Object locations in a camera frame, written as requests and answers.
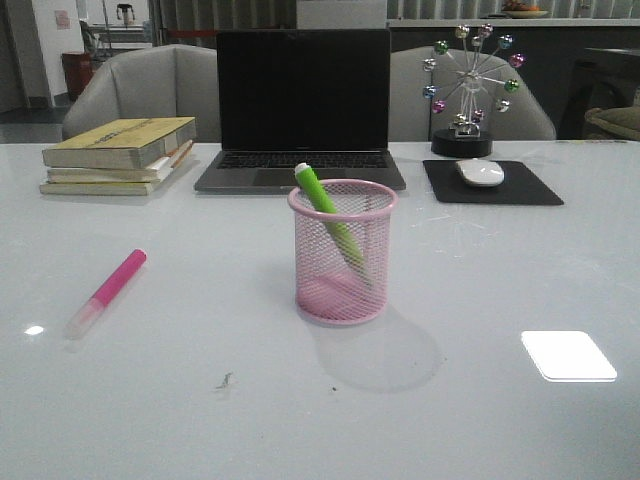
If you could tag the green highlighter pen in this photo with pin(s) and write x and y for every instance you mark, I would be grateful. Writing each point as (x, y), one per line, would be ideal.
(325, 210)

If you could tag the pink highlighter pen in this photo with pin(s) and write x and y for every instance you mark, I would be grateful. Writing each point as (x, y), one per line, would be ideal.
(93, 308)

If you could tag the pink mesh pen holder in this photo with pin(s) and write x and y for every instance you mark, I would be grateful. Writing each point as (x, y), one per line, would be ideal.
(341, 258)

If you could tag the grey laptop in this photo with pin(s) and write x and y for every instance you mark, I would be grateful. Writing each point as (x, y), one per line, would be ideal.
(301, 95)

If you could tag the white computer mouse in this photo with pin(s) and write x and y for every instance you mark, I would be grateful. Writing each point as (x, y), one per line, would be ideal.
(480, 172)

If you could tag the middle book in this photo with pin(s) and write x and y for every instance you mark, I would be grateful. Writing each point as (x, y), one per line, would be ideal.
(157, 171)

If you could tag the right grey armchair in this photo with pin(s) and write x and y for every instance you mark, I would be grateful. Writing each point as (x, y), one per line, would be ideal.
(422, 99)

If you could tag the grey armchair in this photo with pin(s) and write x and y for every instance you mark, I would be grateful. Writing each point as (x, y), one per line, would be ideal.
(422, 99)
(167, 81)

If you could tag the black mouse pad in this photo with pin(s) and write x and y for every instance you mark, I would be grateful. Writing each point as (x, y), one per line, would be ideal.
(520, 186)

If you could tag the left grey armchair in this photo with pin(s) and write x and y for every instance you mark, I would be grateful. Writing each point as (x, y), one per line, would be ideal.
(167, 81)

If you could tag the white box behind laptop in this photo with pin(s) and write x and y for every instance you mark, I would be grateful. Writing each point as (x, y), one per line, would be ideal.
(341, 14)

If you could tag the top yellow book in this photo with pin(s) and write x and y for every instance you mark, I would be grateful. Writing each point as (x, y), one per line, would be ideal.
(122, 143)

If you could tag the ferris wheel desk toy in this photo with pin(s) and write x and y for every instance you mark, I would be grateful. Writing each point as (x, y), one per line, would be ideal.
(464, 136)

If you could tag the bottom book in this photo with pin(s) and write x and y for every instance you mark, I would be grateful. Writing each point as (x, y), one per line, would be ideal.
(109, 189)

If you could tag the red trash bin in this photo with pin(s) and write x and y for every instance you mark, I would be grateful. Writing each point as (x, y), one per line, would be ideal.
(78, 72)

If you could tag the fruit bowl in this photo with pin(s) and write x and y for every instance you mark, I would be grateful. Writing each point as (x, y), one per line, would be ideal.
(521, 10)

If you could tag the olive cushion at right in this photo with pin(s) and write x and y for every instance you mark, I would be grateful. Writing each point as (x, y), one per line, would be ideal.
(621, 122)

